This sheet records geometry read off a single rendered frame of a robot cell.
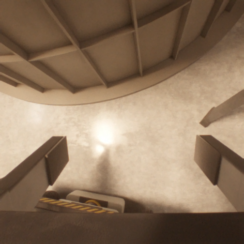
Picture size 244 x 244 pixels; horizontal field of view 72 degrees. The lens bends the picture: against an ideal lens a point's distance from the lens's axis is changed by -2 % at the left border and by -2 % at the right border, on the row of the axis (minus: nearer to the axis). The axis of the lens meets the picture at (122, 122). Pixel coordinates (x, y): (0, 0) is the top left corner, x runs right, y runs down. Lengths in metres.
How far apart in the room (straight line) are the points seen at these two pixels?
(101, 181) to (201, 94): 0.68
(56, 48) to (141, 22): 0.29
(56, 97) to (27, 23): 0.54
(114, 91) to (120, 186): 0.49
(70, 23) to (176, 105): 0.62
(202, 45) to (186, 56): 0.10
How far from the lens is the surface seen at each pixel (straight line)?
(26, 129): 1.14
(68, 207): 0.67
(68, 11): 0.53
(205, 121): 0.90
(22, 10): 0.54
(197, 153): 0.17
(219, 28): 1.12
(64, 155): 0.16
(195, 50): 1.02
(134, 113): 0.91
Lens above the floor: 0.89
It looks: 78 degrees down
